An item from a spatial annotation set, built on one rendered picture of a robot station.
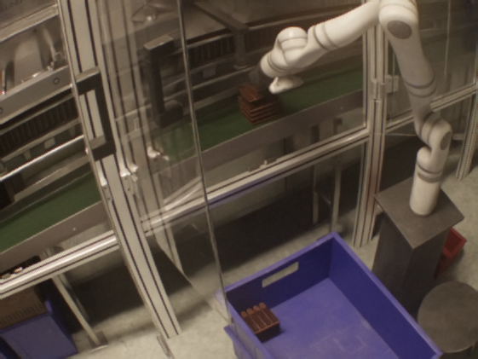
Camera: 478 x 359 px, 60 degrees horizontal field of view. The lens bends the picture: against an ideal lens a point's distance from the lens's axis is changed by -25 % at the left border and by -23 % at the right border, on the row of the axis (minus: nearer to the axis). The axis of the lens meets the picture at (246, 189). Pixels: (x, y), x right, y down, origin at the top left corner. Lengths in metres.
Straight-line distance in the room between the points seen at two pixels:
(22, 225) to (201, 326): 0.81
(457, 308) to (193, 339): 0.99
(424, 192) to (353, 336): 0.51
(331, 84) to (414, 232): 0.57
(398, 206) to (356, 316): 0.38
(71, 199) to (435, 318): 1.22
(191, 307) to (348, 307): 0.62
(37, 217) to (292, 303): 0.86
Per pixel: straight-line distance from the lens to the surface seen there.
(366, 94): 1.59
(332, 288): 1.68
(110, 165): 1.24
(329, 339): 1.56
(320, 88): 1.66
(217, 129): 1.51
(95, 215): 1.41
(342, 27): 1.06
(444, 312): 1.64
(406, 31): 0.98
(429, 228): 1.44
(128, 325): 1.93
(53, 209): 1.47
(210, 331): 1.86
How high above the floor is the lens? 1.59
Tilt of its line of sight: 44 degrees down
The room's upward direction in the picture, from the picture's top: 6 degrees counter-clockwise
